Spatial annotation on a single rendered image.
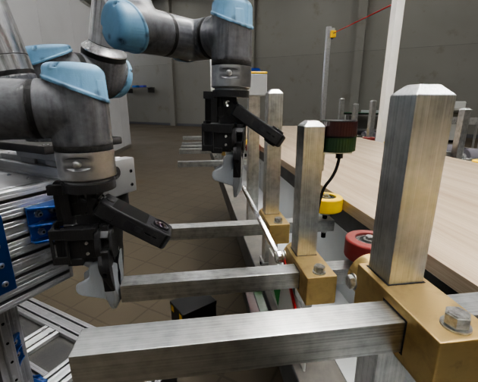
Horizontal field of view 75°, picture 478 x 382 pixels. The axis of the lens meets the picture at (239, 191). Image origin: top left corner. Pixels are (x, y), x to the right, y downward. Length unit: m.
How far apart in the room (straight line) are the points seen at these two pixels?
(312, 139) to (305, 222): 0.14
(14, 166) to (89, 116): 0.62
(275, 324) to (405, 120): 0.20
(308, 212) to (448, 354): 0.32
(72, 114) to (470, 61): 12.57
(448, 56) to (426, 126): 12.44
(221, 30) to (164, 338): 0.50
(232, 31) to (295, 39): 12.87
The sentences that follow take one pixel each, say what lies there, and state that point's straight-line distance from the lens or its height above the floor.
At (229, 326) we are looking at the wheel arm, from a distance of 0.27.
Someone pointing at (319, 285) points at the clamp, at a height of 0.86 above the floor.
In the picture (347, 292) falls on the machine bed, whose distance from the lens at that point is 0.93.
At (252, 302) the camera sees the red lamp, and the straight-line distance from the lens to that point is 0.74.
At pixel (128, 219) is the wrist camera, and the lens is 0.48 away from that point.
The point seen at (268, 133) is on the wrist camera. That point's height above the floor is 1.08.
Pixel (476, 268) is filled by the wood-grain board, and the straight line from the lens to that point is 0.58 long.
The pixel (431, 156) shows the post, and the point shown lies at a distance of 0.31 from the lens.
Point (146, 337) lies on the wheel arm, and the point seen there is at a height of 0.96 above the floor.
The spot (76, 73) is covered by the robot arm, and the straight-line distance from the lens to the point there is 0.45.
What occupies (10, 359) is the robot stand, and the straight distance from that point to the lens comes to 1.13.
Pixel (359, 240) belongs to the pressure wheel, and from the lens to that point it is 0.58.
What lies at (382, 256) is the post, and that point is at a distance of 0.33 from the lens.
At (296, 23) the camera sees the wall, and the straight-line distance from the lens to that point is 13.58.
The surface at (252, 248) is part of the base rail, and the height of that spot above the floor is 0.70.
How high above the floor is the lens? 1.13
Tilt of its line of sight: 16 degrees down
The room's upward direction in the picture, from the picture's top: straight up
